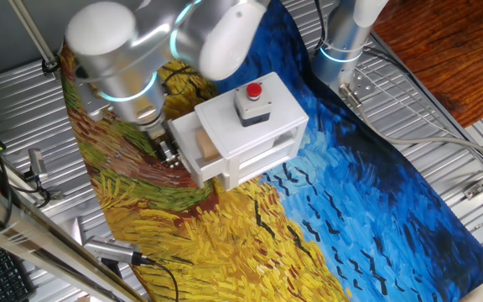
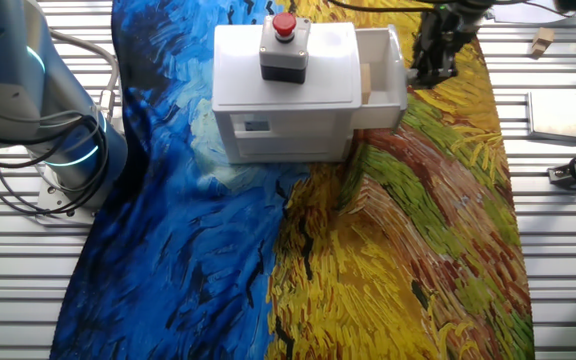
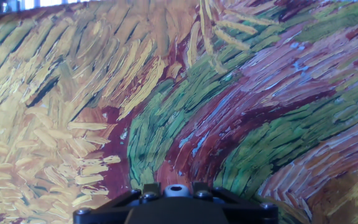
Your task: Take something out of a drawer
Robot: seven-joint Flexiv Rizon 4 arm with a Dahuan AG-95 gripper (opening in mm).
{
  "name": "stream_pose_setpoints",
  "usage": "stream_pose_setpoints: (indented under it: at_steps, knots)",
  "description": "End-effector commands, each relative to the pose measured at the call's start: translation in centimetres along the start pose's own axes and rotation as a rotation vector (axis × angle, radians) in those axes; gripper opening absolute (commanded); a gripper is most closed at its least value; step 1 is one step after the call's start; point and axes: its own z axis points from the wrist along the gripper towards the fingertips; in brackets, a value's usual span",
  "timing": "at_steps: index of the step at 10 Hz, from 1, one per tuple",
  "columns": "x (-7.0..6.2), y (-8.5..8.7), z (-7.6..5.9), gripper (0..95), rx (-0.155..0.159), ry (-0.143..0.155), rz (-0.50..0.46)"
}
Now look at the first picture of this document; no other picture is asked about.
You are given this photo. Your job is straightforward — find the metal corner bracket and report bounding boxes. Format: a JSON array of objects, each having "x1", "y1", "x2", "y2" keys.
[{"x1": 462, "y1": 183, "x2": 483, "y2": 200}]

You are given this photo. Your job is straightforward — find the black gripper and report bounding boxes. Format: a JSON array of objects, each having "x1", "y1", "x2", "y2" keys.
[{"x1": 140, "y1": 121, "x2": 182, "y2": 168}]

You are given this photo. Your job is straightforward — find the white drawer cabinet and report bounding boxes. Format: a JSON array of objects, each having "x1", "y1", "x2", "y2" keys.
[{"x1": 194, "y1": 71, "x2": 309, "y2": 190}]

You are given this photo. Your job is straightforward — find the brown wooden desk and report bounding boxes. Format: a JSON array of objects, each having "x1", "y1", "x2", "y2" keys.
[{"x1": 371, "y1": 0, "x2": 483, "y2": 129}]

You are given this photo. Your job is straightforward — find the painted wheat field cloth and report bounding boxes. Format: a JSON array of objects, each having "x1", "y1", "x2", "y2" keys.
[{"x1": 59, "y1": 0, "x2": 483, "y2": 302}]

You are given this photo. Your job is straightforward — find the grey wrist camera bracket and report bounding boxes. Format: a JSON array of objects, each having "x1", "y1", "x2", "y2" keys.
[{"x1": 75, "y1": 66, "x2": 112, "y2": 122}]

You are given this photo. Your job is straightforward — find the white plastic box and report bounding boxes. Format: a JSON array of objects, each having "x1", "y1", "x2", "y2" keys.
[{"x1": 168, "y1": 111, "x2": 283, "y2": 190}]

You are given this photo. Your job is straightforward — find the aluminium frame bar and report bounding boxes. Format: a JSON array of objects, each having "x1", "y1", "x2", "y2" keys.
[{"x1": 0, "y1": 174, "x2": 148, "y2": 302}]

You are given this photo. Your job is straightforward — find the wooden cube block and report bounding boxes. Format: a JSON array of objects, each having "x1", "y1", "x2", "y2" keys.
[{"x1": 194, "y1": 128, "x2": 221, "y2": 163}]

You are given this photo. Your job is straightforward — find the silver metal plate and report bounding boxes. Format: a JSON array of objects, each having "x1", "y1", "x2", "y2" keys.
[{"x1": 70, "y1": 216, "x2": 88, "y2": 247}]

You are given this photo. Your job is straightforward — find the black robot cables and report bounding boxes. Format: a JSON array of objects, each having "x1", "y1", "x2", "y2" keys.
[{"x1": 313, "y1": 0, "x2": 329, "y2": 51}]

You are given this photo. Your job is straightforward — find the grey emergency stop button box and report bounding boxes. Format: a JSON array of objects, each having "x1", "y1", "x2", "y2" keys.
[{"x1": 233, "y1": 82, "x2": 273, "y2": 128}]

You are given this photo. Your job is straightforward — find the grey robot hose cable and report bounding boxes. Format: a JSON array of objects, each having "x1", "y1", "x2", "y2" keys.
[{"x1": 338, "y1": 82, "x2": 483, "y2": 169}]

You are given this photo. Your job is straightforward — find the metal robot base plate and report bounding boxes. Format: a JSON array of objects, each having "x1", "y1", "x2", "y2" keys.
[{"x1": 337, "y1": 69, "x2": 377, "y2": 102}]

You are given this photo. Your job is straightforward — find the thin metal pole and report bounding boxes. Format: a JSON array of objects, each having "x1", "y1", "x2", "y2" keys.
[{"x1": 8, "y1": 0, "x2": 60, "y2": 76}]

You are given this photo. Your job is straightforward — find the black camera cable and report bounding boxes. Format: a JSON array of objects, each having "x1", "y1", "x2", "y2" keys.
[
  {"x1": 140, "y1": 256, "x2": 180, "y2": 302},
  {"x1": 13, "y1": 169, "x2": 52, "y2": 210}
]

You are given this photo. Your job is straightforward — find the ribbed grey camera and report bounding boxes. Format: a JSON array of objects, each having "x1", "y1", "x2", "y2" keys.
[{"x1": 82, "y1": 234, "x2": 144, "y2": 266}]

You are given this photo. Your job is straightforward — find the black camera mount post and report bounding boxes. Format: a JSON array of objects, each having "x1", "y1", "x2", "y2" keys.
[{"x1": 101, "y1": 258, "x2": 124, "y2": 280}]

